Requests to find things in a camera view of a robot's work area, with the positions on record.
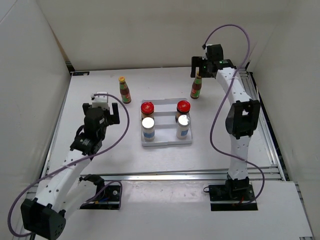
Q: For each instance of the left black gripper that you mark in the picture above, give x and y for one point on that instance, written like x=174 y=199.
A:
x=112 y=119

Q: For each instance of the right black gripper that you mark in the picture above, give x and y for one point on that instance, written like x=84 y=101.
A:
x=197 y=62

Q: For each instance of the tall sauce bottle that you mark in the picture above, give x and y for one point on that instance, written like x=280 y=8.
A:
x=124 y=90
x=196 y=86

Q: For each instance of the red-lid sauce jar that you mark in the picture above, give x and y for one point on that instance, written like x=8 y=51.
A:
x=183 y=108
x=147 y=110

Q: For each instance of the silver-lid white shaker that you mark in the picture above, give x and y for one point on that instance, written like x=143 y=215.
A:
x=183 y=126
x=148 y=128

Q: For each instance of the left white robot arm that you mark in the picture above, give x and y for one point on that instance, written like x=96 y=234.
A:
x=46 y=215

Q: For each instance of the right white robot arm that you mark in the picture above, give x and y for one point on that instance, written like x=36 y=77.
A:
x=242 y=118

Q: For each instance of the white divided plastic tray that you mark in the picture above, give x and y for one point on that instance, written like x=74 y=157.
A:
x=165 y=125

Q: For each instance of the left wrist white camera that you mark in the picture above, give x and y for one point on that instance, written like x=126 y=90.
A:
x=100 y=100

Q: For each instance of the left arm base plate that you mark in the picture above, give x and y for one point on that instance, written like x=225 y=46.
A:
x=109 y=199

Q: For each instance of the aluminium right rail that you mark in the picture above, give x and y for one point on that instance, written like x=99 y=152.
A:
x=264 y=150

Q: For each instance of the aluminium rail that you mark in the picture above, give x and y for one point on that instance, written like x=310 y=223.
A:
x=160 y=176
x=264 y=150

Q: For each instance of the aluminium front rail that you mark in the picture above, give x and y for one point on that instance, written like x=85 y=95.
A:
x=160 y=176

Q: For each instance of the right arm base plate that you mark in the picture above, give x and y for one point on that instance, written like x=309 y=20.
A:
x=221 y=201

